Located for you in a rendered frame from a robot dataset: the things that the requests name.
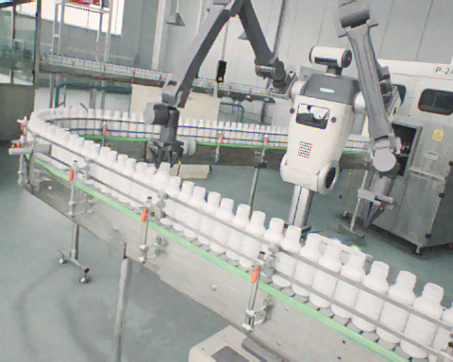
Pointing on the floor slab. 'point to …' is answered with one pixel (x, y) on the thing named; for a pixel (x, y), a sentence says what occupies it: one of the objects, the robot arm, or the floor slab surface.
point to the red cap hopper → (81, 39)
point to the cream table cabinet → (205, 105)
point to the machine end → (425, 156)
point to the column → (161, 35)
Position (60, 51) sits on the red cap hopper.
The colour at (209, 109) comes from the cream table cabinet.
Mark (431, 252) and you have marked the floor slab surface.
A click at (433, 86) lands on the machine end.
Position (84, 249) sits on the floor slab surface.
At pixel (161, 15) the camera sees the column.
